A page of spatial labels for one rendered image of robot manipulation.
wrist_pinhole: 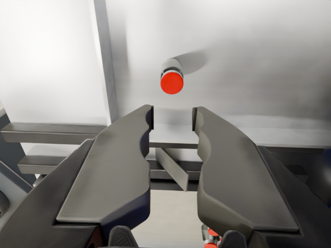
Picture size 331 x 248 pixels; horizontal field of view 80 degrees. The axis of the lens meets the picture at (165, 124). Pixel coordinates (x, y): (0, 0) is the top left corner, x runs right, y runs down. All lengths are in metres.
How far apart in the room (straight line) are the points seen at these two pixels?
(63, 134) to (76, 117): 0.03
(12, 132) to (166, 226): 0.29
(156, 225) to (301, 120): 0.30
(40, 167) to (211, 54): 0.26
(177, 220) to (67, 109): 0.27
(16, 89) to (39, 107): 0.03
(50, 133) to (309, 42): 0.30
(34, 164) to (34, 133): 0.06
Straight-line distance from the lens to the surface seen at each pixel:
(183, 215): 0.39
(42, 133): 0.29
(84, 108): 0.27
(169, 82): 0.18
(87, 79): 0.25
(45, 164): 0.32
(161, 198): 0.35
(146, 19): 0.21
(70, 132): 0.27
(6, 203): 0.65
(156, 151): 0.27
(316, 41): 0.26
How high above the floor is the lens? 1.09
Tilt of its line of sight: 58 degrees down
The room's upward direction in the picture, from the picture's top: 177 degrees counter-clockwise
